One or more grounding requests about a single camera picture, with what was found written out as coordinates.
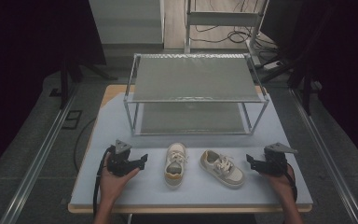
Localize dark curtain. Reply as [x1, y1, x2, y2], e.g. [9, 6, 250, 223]
[0, 0, 107, 185]
[260, 0, 358, 174]

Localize white metal frame stand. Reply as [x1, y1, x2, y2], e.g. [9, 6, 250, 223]
[184, 0, 270, 54]

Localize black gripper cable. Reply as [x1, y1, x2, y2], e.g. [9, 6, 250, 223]
[92, 146, 113, 217]
[283, 162, 298, 203]

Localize pale blue table sheet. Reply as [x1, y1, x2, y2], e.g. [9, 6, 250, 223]
[69, 91, 314, 208]

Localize tangle of black floor cables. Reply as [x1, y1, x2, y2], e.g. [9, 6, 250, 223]
[189, 0, 279, 54]

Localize metal floor rail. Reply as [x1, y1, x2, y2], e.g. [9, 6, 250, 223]
[0, 90, 79, 224]
[288, 88, 358, 224]

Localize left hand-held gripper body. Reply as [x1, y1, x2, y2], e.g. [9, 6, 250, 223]
[106, 139, 138, 177]

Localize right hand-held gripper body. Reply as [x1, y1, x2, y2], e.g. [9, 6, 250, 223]
[255, 142, 298, 177]

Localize black floor cable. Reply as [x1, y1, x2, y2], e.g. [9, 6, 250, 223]
[73, 117, 97, 174]

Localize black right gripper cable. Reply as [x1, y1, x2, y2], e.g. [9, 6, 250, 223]
[283, 162, 298, 203]

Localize small white yellow-heeled shoe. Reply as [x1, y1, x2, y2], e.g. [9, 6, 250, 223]
[163, 142, 189, 189]
[199, 149, 246, 189]

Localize black stand legs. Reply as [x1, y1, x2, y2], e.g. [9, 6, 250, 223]
[260, 59, 315, 116]
[59, 55, 119, 110]

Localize white power strip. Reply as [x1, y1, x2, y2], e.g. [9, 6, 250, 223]
[262, 60, 284, 71]

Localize person's left hand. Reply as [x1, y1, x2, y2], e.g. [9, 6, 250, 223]
[100, 152, 141, 200]

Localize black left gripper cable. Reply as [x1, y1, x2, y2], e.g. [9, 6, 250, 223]
[92, 146, 113, 217]

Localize metal two-tier shoe rack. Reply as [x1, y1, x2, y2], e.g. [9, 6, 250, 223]
[123, 52, 270, 136]

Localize white cabinet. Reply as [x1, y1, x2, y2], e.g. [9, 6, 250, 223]
[88, 0, 166, 49]

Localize person's right hand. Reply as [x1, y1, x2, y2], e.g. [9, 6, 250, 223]
[262, 164, 296, 203]

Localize black floor socket frame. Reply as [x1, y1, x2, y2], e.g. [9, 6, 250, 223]
[61, 109, 84, 131]

